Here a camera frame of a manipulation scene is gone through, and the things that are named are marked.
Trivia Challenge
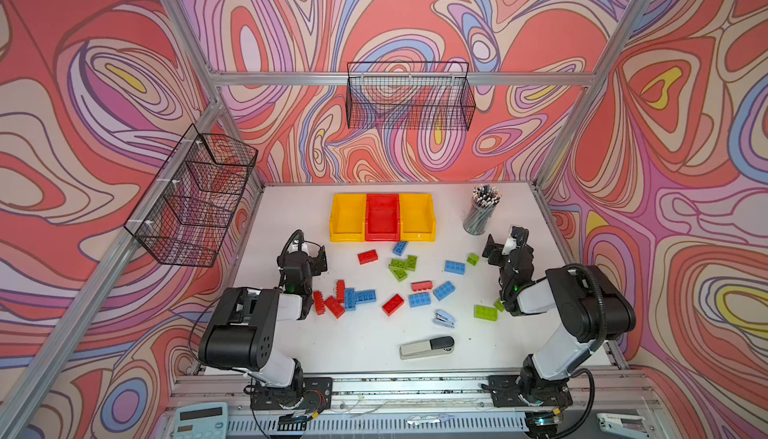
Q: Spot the red lego brick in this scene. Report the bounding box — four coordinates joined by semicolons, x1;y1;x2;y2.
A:
357;249;379;265
382;294;405;317
410;281;433;292

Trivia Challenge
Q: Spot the green lego cluster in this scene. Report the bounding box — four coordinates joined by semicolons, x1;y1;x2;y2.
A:
388;255;418;282

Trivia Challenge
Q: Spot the blue lego brick top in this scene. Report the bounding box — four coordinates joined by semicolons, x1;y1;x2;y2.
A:
393;241;408;257

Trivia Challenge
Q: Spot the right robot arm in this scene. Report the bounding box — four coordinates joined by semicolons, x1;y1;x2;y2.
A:
482;226;636;406

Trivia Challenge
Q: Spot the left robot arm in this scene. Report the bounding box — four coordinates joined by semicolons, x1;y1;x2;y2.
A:
197;229;328;394

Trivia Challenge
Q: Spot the left yellow bin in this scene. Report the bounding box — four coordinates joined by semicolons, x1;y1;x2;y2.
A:
329;193;367;242

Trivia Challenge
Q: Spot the yellow bin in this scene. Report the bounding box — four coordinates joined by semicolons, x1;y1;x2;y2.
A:
399;193;437;242
329;193;367;242

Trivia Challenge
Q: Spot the pencil cup holder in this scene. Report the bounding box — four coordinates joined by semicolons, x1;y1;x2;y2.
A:
463;184;501;235

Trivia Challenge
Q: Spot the red middle bin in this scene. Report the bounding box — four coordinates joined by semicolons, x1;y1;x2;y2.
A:
365;194;400;242

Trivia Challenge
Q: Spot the red flat lego brick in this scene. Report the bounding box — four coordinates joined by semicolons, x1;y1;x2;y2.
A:
410;281;433;292

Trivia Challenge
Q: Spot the right yellow bin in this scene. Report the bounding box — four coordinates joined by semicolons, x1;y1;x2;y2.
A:
399;193;437;242

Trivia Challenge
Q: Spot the grey black stapler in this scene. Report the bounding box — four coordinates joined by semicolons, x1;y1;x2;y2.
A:
399;336;455;360

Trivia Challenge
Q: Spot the white calculator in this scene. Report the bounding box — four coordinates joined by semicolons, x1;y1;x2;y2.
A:
171;402;229;439

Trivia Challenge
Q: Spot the white device bottom right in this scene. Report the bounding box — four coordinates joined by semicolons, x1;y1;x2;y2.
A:
596;413;651;439

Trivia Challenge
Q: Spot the left wire basket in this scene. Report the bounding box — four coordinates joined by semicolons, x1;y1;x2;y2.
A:
124;125;258;268

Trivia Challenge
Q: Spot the wire basket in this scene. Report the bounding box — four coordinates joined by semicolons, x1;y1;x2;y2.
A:
124;125;258;268
345;59;476;131

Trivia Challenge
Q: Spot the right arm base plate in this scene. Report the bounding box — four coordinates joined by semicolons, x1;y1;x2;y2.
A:
480;375;573;409

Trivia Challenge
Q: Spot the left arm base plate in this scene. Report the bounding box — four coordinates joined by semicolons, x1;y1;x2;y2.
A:
243;376;333;413

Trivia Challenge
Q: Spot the back wire basket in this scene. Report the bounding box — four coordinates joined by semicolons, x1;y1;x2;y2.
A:
345;59;476;131

